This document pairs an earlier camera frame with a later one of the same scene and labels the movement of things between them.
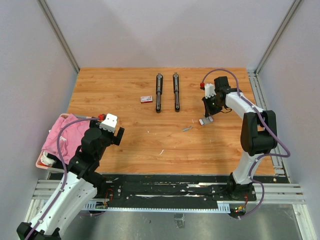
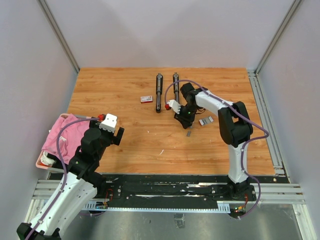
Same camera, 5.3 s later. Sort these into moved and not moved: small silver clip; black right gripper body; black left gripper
Moved: black right gripper body
Not moved: black left gripper; small silver clip
